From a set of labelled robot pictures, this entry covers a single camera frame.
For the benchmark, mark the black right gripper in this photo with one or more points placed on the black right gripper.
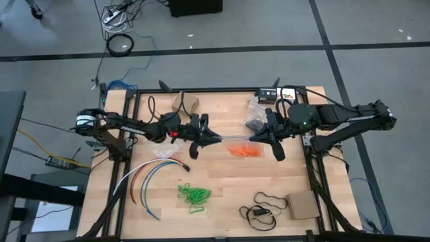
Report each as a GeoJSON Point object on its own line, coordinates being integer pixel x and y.
{"type": "Point", "coordinates": [285, 129]}

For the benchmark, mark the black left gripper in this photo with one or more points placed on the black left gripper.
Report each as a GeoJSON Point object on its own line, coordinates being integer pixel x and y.
{"type": "Point", "coordinates": [191, 129]}

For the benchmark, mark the orange rubber band pile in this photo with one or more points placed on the orange rubber band pile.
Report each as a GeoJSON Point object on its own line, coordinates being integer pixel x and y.
{"type": "Point", "coordinates": [245, 151]}

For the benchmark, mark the clear plastic zip bag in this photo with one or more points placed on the clear plastic zip bag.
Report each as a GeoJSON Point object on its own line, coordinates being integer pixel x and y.
{"type": "Point", "coordinates": [242, 141]}
{"type": "Point", "coordinates": [255, 107]}
{"type": "Point", "coordinates": [164, 149]}

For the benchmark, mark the green rubber band pile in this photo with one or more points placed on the green rubber band pile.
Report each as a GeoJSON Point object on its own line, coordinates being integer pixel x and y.
{"type": "Point", "coordinates": [195, 196]}

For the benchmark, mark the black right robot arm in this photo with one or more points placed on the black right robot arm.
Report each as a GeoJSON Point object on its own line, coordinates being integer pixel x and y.
{"type": "Point", "coordinates": [336, 114]}

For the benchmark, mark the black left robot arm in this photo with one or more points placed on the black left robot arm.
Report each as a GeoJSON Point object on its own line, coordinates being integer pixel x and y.
{"type": "Point", "coordinates": [134, 129]}

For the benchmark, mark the red tape strip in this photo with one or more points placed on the red tape strip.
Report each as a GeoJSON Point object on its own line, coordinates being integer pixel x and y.
{"type": "Point", "coordinates": [173, 134]}

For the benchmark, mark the small brown cardboard box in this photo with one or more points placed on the small brown cardboard box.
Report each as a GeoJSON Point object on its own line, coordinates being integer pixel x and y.
{"type": "Point", "coordinates": [189, 101]}

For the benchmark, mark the black labelled box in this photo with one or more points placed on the black labelled box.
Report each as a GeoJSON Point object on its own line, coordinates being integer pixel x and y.
{"type": "Point", "coordinates": [267, 94]}

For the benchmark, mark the flat brown cardboard box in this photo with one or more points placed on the flat brown cardboard box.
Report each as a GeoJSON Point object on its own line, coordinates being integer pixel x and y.
{"type": "Point", "coordinates": [302, 205]}

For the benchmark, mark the black computer case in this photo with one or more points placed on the black computer case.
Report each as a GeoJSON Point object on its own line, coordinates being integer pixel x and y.
{"type": "Point", "coordinates": [195, 7]}

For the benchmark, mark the small black floor device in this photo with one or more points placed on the small black floor device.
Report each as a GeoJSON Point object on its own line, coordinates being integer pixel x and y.
{"type": "Point", "coordinates": [58, 162]}

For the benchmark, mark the white power strip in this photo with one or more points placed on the white power strip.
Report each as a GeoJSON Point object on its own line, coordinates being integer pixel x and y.
{"type": "Point", "coordinates": [114, 17]}

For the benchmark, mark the black side desk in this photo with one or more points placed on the black side desk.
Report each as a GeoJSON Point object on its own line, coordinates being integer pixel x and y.
{"type": "Point", "coordinates": [11, 127]}

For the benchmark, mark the black aluminium rig frame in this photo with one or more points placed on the black aluminium rig frame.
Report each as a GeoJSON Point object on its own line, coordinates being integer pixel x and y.
{"type": "Point", "coordinates": [215, 90]}

